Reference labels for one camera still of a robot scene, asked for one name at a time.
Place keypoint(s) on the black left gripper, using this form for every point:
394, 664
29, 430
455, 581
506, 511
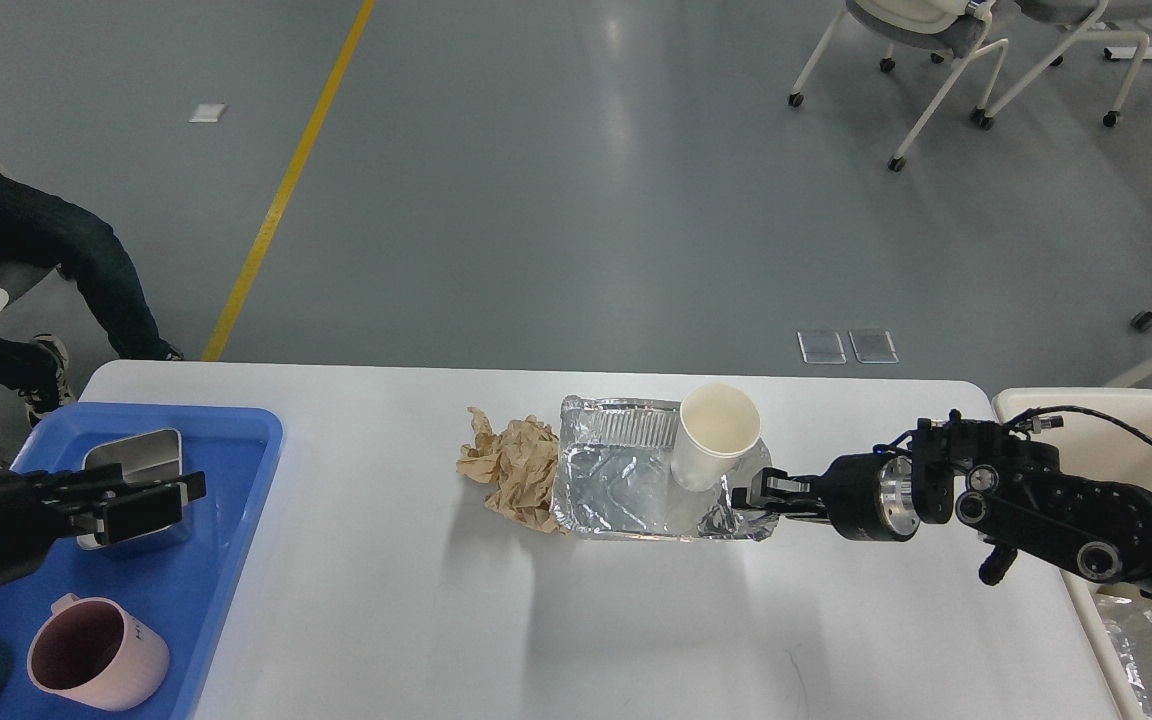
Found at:
116, 509

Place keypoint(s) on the pink mug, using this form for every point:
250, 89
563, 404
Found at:
91, 651

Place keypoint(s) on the aluminium foil tray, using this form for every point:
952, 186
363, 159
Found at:
614, 478

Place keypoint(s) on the cream paper cup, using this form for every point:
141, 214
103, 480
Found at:
717, 424

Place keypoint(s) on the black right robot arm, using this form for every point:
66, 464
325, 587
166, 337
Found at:
996, 478

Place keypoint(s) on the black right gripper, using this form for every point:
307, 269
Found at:
865, 497

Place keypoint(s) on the white chair with grey seat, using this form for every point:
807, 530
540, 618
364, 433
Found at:
955, 31

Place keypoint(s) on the blue plastic tray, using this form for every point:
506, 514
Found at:
181, 590

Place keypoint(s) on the person in beige sweater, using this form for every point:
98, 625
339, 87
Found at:
41, 234

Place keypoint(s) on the beige plastic bin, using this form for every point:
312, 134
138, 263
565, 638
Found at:
1096, 450

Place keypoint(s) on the foil tray inside bin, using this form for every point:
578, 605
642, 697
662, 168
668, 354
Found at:
1128, 625

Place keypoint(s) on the brown paper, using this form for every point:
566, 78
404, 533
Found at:
520, 462

